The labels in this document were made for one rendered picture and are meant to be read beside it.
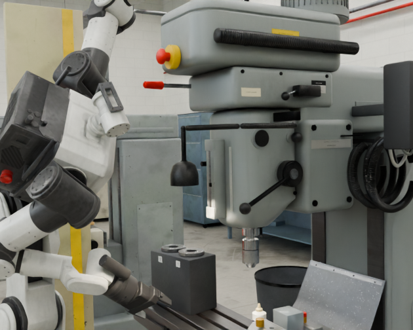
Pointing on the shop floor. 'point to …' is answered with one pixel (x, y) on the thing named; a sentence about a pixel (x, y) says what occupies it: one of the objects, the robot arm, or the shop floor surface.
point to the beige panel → (43, 54)
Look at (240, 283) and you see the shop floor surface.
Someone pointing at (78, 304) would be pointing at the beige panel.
